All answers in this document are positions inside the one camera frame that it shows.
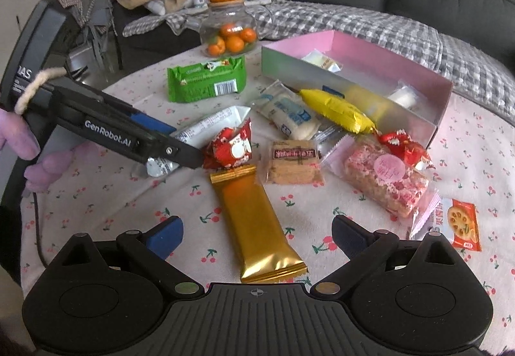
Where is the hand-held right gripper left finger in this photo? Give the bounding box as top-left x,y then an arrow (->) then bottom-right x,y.
46,215 -> 204,298

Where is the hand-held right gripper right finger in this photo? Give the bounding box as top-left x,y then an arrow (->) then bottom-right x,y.
310,214 -> 471,298

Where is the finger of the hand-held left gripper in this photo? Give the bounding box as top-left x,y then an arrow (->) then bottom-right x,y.
97,92 -> 176,136
138,133 -> 204,170

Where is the long silver snack packet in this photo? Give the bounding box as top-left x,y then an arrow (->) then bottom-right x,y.
147,105 -> 252,178

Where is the red candy packet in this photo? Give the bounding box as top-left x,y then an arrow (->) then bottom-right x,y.
378,130 -> 433,171
203,118 -> 254,170

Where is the gold snack bar packet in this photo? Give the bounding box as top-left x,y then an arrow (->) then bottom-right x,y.
210,165 -> 308,284

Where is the clear brown biscuit packet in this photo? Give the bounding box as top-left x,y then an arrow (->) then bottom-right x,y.
261,140 -> 326,185

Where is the orange cracker packet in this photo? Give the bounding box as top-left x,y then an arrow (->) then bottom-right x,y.
408,198 -> 482,252

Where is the white bread packet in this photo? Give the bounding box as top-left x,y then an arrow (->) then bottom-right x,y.
251,80 -> 323,141

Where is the yellow snack packet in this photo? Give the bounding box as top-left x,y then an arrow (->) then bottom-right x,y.
300,88 -> 377,135

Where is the pink cardboard box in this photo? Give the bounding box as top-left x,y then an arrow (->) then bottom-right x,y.
261,30 -> 454,149

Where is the person's left hand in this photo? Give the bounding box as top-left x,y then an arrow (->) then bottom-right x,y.
0,108 -> 78,196

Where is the beige yarn loop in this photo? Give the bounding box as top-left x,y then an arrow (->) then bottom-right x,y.
14,68 -> 65,113

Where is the cherry print tablecloth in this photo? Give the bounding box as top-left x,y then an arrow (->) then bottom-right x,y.
20,40 -> 515,341

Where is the green snack packet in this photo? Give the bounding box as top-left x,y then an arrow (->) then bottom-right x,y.
167,56 -> 247,104

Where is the grey metal chair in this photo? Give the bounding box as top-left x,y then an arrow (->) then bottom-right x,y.
66,18 -> 123,77

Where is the cluster of small mandarins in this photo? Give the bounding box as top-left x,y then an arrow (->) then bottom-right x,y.
207,23 -> 257,56

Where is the round glass jar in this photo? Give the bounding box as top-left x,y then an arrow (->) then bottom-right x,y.
199,0 -> 274,57

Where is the white cake packet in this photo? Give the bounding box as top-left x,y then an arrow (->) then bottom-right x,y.
388,85 -> 427,111

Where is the small white snack packet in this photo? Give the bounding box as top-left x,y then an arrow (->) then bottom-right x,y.
302,51 -> 342,72

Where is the grey checkered blanket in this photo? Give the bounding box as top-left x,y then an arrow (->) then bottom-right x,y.
123,0 -> 515,115

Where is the black cable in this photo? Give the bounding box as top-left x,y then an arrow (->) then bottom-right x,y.
31,191 -> 49,268

